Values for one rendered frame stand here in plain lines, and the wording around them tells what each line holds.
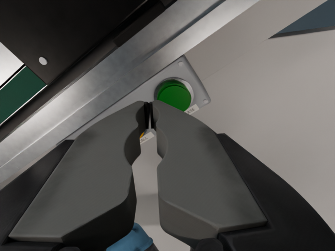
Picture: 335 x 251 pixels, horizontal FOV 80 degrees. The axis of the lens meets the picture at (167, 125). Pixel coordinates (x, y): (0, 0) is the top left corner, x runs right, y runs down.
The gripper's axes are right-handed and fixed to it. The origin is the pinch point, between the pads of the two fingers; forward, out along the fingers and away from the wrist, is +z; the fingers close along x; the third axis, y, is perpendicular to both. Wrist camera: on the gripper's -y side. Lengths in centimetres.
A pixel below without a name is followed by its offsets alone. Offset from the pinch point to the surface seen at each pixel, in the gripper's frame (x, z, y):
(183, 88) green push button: 3.4, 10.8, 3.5
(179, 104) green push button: 3.0, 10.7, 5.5
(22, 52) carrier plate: -12.8, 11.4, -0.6
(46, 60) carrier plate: -10.7, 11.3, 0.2
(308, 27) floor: 84, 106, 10
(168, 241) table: 2, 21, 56
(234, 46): 12.6, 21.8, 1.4
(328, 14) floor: 92, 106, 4
